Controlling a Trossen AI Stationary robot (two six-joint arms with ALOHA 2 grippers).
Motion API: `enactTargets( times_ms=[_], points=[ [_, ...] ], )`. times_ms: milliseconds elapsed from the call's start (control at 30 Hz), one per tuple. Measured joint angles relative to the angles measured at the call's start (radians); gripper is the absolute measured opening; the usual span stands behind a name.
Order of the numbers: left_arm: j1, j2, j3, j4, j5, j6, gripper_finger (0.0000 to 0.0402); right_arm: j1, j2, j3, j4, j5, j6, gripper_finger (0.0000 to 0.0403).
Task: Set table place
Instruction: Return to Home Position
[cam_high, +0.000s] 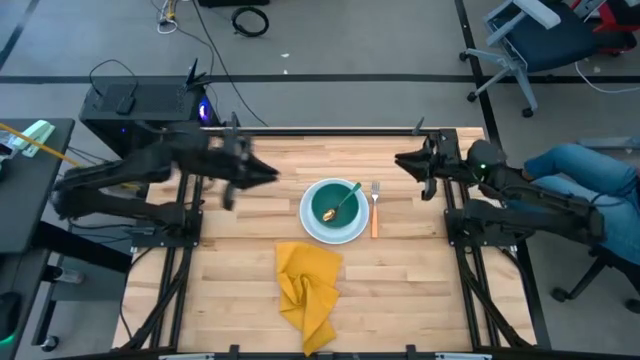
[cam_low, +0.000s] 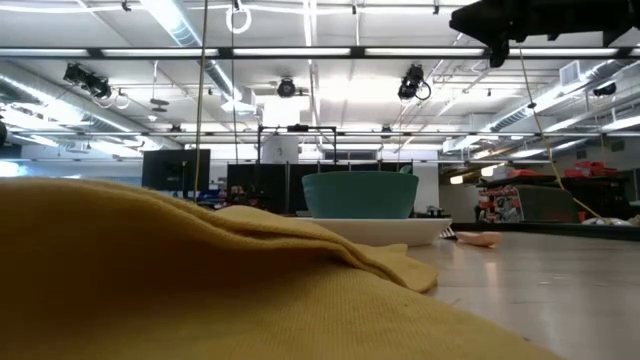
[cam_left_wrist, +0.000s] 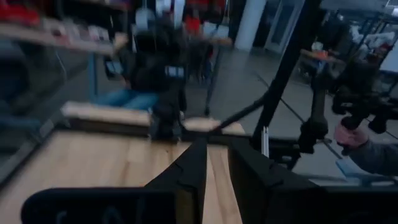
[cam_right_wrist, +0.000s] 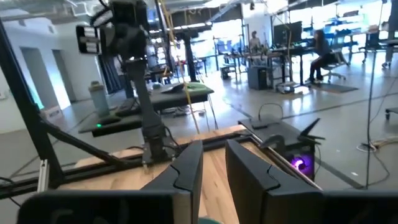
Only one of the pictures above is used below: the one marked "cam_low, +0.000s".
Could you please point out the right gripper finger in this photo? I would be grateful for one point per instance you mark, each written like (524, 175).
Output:
(477, 11)
(477, 31)

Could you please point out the white ceiling vent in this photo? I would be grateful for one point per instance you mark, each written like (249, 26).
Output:
(570, 73)

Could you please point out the red storage bins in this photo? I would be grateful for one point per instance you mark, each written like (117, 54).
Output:
(592, 169)

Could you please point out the olive green box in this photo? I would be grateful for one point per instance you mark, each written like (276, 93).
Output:
(547, 202)

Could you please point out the black ceiling lamp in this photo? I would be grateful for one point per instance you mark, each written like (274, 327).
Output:
(605, 89)

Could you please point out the metal fork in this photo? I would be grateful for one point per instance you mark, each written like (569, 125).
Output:
(449, 233)

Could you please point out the white plate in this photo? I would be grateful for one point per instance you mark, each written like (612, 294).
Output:
(385, 232)

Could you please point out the black overhead frame beam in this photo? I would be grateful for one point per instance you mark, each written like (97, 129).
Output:
(225, 52)

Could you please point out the shelf of colourful boxes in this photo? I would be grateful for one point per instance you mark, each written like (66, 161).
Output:
(495, 205)

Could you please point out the black ceiling camera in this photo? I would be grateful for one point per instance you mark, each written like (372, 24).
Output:
(286, 88)
(411, 82)
(87, 81)

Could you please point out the black monitor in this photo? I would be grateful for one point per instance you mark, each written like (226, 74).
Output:
(175, 170)

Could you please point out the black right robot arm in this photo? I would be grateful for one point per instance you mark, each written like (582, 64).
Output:
(590, 20)

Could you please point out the yellow cloth napkin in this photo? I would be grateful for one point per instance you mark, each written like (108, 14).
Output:
(150, 275)

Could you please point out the pink spoon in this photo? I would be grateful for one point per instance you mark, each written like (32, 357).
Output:
(480, 238)

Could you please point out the silver air duct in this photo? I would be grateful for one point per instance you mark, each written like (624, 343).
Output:
(175, 25)

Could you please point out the teal bowl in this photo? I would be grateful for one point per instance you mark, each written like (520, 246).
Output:
(360, 195)

